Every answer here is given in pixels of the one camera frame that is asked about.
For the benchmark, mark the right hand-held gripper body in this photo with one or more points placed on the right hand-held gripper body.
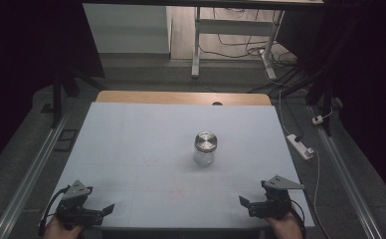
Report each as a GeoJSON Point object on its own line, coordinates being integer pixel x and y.
{"type": "Point", "coordinates": [275, 200]}

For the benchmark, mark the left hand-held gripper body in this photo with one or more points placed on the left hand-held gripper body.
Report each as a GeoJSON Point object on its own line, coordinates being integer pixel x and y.
{"type": "Point", "coordinates": [76, 207]}

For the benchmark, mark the clear glass jar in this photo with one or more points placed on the clear glass jar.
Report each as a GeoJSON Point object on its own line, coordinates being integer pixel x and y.
{"type": "Point", "coordinates": [203, 159]}

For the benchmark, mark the round silver metal lid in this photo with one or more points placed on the round silver metal lid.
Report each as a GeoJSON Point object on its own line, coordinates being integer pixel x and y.
{"type": "Point", "coordinates": [206, 141]}

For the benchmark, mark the person's left hand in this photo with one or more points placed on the person's left hand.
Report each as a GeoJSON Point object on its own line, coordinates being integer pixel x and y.
{"type": "Point", "coordinates": [60, 232]}

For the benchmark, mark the person's right hand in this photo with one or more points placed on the person's right hand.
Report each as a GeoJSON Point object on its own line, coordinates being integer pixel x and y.
{"type": "Point", "coordinates": [285, 229]}

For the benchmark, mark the white power strip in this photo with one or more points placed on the white power strip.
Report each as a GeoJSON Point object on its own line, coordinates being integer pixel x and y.
{"type": "Point", "coordinates": [297, 144]}

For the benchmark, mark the black floor socket plate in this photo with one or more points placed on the black floor socket plate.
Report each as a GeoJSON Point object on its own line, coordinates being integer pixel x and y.
{"type": "Point", "coordinates": [66, 140]}

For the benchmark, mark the white table mat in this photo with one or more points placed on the white table mat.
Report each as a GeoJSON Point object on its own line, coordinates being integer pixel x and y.
{"type": "Point", "coordinates": [131, 139]}

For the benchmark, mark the small white adapter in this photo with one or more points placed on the small white adapter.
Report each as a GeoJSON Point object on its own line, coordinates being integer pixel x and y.
{"type": "Point", "coordinates": [317, 119]}

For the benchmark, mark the black table grommet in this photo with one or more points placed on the black table grommet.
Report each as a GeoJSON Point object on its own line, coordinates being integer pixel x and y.
{"type": "Point", "coordinates": [217, 103]}

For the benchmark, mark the black metal stand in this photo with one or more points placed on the black metal stand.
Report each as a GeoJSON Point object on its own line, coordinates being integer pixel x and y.
{"type": "Point", "coordinates": [57, 96]}
{"type": "Point", "coordinates": [327, 99]}

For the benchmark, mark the wooden table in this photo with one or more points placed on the wooden table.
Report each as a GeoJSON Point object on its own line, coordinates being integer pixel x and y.
{"type": "Point", "coordinates": [164, 98]}

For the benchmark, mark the black curtain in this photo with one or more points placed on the black curtain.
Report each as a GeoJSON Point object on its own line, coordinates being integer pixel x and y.
{"type": "Point", "coordinates": [22, 49]}
{"type": "Point", "coordinates": [370, 83]}

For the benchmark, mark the white cabinet panel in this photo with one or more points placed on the white cabinet panel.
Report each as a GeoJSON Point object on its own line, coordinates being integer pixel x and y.
{"type": "Point", "coordinates": [128, 30]}

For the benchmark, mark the grey metal floor rail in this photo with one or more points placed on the grey metal floor rail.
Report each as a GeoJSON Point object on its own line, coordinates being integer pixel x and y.
{"type": "Point", "coordinates": [343, 172]}
{"type": "Point", "coordinates": [32, 179]}

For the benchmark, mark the white desk frame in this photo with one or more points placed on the white desk frame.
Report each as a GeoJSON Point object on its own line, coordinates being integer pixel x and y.
{"type": "Point", "coordinates": [231, 27]}

